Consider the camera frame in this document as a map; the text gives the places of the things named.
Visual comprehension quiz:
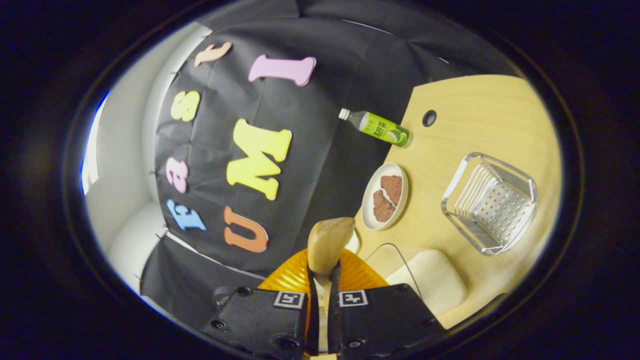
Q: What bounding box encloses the brown meat piece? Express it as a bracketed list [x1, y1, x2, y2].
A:
[372, 190, 397, 223]
[380, 175, 403, 207]

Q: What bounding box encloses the clear metal chopstick holder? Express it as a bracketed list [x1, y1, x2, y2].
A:
[441, 152, 538, 256]

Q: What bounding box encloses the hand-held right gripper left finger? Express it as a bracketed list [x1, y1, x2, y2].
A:
[200, 248, 321, 360]

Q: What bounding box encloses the black backdrop cloth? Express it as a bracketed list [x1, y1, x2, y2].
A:
[140, 0, 521, 321]

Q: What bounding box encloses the long ceiling light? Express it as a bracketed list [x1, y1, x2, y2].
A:
[80, 90, 111, 196]

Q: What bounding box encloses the white round plate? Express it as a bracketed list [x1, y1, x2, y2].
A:
[361, 162, 409, 231]

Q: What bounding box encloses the green tea bottle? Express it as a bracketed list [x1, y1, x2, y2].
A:
[338, 108, 412, 148]

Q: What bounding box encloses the clear container of rice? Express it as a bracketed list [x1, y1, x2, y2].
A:
[365, 242, 468, 317]

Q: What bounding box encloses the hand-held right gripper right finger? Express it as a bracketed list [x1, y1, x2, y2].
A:
[327, 248, 447, 360]

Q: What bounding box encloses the wooden spoon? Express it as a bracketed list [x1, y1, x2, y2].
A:
[307, 217, 357, 353]

